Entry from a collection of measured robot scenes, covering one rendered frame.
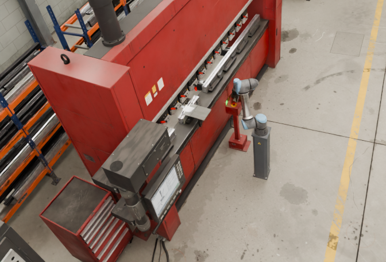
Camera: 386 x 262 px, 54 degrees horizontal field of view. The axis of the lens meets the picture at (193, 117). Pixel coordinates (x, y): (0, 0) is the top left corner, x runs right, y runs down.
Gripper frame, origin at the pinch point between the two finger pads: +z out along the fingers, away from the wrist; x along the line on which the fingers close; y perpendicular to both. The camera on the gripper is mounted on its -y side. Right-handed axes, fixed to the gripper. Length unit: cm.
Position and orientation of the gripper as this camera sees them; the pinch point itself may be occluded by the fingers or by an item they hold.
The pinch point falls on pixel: (237, 101)
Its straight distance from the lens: 461.9
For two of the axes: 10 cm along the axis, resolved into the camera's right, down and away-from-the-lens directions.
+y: -9.1, -2.7, 3.2
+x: -4.2, 6.9, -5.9
